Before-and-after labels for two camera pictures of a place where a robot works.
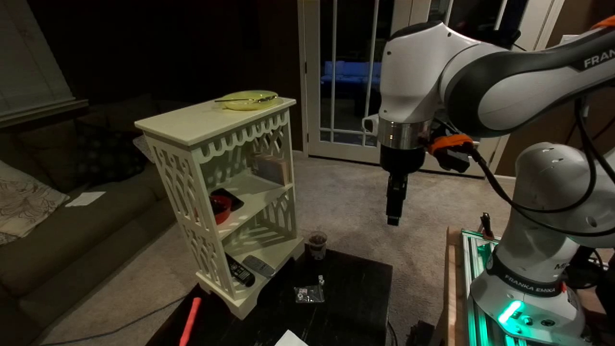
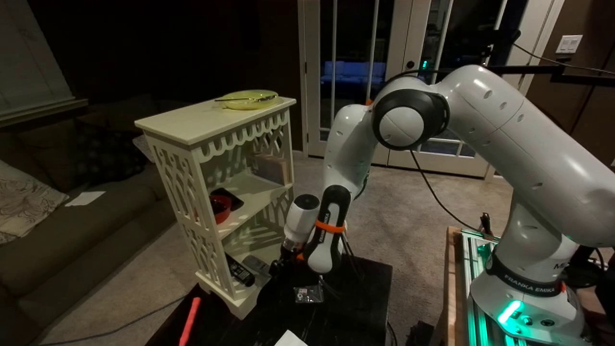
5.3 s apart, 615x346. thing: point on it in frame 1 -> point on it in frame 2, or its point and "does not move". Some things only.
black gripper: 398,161 -> 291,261
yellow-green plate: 247,100 does not move
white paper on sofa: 85,198 does not move
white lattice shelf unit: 231,169 does not move
